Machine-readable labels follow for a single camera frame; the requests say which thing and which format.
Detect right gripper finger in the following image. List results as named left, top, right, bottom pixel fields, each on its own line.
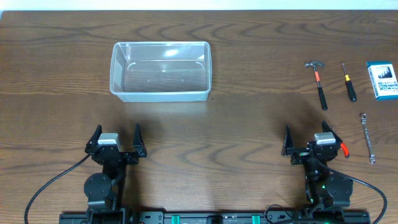
left=281, top=125, right=294, bottom=155
left=322, top=121, right=343, bottom=144

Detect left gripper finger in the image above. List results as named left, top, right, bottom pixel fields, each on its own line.
left=87, top=124, right=102, bottom=149
left=132, top=123, right=145, bottom=152

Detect yellow black screwdriver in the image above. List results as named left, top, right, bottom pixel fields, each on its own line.
left=342, top=63, right=358, bottom=102

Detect small claw hammer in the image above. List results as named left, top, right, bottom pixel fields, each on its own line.
left=304, top=60, right=328, bottom=111

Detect clear plastic container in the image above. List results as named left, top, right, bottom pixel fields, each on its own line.
left=109, top=41, right=212, bottom=103

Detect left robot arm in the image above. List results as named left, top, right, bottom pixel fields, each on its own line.
left=84, top=124, right=147, bottom=211

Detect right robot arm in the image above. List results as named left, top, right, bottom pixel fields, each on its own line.
left=281, top=121, right=353, bottom=209

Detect silver combination wrench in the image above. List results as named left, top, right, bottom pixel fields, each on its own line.
left=360, top=113, right=376, bottom=164

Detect blue white small box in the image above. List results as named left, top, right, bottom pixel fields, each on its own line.
left=366, top=61, right=397, bottom=101

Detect red handled pliers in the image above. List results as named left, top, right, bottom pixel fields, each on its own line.
left=332, top=127, right=350, bottom=159

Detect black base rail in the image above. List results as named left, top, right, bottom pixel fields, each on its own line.
left=58, top=208, right=371, bottom=224

